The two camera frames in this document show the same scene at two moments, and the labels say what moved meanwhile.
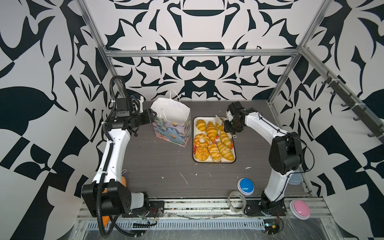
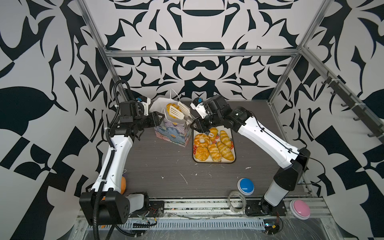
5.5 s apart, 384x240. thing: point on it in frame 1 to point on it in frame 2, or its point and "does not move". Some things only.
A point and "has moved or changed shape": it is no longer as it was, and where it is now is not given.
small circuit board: (271, 226) does not move
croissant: (201, 125) has moved or changed shape
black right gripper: (227, 128) to (200, 124)
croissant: (211, 131) does not move
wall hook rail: (377, 129) does not move
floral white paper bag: (172, 123) does not move
